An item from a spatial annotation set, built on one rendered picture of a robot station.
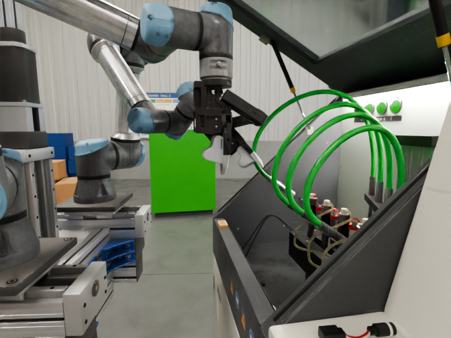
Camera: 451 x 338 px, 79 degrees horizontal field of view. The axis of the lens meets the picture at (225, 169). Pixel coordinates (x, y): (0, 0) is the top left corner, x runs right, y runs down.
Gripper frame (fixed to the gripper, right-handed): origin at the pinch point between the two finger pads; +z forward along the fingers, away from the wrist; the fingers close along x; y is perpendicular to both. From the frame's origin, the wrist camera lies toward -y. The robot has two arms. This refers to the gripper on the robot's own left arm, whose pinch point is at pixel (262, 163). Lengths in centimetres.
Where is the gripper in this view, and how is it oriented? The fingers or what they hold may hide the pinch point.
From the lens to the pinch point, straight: 84.3
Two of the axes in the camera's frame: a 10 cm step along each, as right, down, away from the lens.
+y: -7.4, 6.7, 0.7
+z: 6.5, 7.4, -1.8
